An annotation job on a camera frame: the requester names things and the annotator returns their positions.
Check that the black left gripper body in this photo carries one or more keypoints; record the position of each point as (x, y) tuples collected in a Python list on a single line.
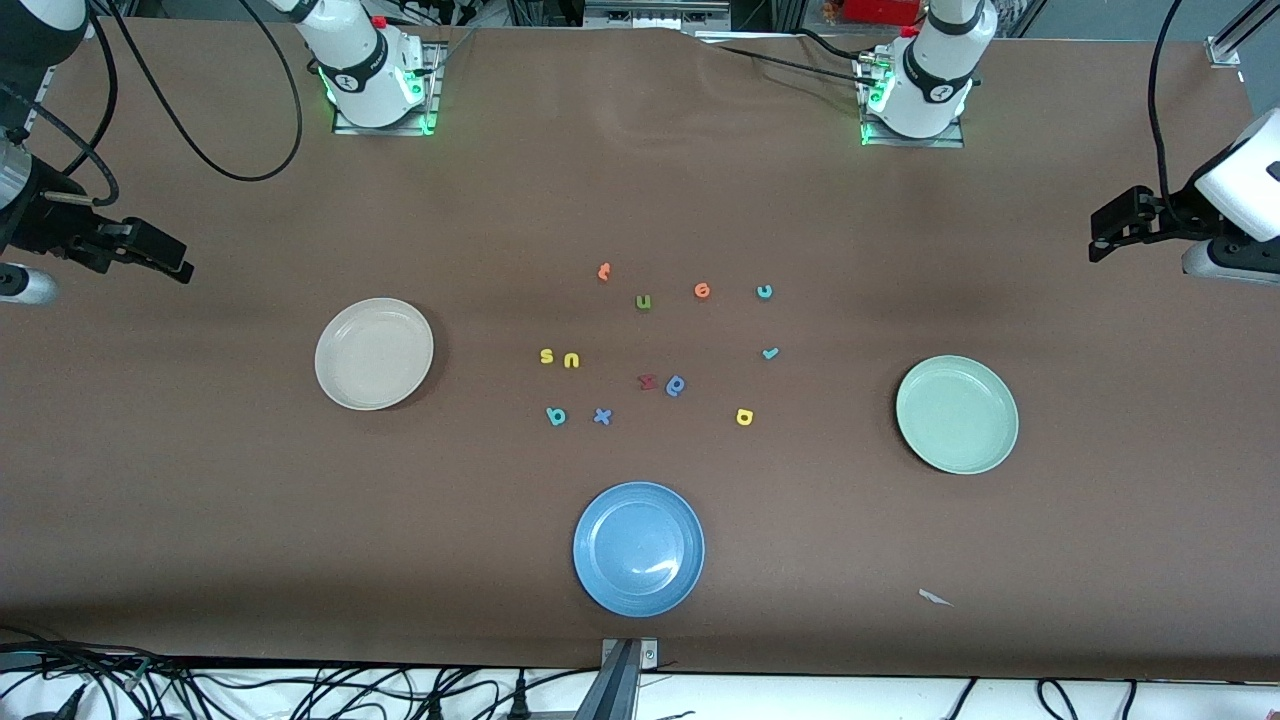
[(1172, 222)]

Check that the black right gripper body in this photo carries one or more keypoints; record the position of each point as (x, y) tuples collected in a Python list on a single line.
[(40, 222)]

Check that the teal foam letter b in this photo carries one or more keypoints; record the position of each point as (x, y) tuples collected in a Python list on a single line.
[(551, 411)]

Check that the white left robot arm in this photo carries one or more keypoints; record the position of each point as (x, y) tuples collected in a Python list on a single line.
[(930, 70)]

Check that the beige brown plate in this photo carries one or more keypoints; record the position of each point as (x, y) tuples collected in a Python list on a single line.
[(374, 354)]

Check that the light green plate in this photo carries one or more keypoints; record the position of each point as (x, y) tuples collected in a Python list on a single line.
[(957, 415)]

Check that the red box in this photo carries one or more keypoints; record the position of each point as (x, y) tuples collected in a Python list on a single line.
[(880, 10)]

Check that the white paper scrap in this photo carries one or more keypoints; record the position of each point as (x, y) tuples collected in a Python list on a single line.
[(932, 597)]

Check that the blue foam letter a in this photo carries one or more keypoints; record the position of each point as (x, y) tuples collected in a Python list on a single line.
[(670, 386)]

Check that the brown table cover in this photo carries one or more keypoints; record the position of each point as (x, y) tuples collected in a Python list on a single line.
[(640, 200)]

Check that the grey metal box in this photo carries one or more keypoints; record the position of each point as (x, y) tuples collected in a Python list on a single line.
[(655, 12)]

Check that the blue plate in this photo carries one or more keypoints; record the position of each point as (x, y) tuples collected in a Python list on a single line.
[(639, 549)]

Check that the aluminium frame profile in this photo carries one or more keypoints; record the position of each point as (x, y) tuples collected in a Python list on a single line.
[(1235, 35)]

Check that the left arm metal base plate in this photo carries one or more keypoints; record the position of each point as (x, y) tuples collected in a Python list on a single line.
[(950, 142)]

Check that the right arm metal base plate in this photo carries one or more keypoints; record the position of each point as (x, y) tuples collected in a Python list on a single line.
[(345, 127)]

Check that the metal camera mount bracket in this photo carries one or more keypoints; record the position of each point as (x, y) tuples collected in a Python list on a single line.
[(625, 665)]

